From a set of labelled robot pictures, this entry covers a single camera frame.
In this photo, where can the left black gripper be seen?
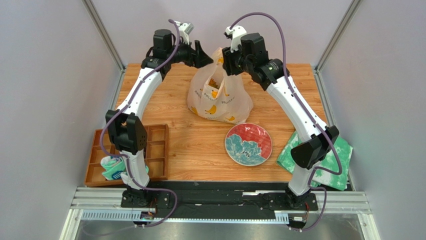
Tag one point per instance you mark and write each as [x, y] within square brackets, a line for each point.
[196, 58]

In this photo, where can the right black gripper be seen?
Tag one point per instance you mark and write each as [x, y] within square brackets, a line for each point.
[229, 59]

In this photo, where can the banana print plastic bag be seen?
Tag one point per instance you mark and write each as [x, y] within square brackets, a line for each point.
[214, 95]

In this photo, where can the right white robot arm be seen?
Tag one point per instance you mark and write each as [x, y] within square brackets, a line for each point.
[317, 139]

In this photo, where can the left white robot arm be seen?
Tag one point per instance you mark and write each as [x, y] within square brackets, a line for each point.
[123, 125]

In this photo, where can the red and teal floral plate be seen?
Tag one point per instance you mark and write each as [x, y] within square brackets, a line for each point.
[248, 144]

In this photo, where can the wooden compartment tray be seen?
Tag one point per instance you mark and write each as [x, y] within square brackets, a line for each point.
[156, 155]

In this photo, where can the green white tie-dye cloth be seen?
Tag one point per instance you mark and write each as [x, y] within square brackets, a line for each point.
[322, 177]

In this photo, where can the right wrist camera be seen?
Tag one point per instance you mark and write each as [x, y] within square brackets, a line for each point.
[235, 33]

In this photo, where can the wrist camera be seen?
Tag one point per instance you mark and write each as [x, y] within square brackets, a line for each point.
[235, 33]
[185, 28]

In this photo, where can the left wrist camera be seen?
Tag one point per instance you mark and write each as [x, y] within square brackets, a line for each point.
[185, 28]

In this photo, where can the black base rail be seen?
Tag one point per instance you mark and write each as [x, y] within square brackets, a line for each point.
[216, 200]

